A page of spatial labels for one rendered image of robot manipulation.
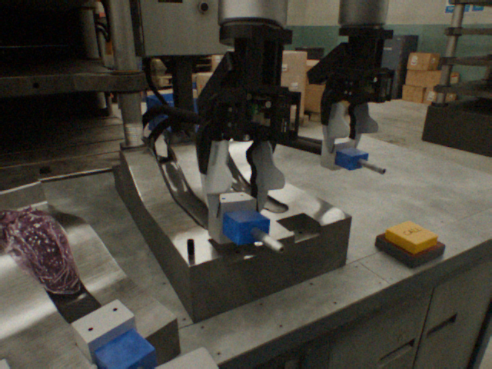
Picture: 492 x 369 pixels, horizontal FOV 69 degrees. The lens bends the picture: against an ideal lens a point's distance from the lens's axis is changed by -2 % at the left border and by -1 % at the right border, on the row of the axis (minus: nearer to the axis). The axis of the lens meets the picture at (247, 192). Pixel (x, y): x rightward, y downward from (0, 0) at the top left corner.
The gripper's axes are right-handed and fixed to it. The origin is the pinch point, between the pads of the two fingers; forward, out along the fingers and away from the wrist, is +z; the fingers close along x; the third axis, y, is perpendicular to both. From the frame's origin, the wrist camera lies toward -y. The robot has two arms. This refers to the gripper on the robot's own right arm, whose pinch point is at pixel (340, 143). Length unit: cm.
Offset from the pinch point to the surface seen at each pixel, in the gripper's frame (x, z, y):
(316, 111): 277, 81, -337
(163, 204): -33.4, 6.7, -4.4
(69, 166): -44, 16, -63
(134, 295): -42.4, 9.5, 12.4
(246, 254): -27.0, 8.7, 12.1
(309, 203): -13.1, 6.1, 7.9
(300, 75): 233, 29, -319
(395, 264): -2.9, 15.1, 18.3
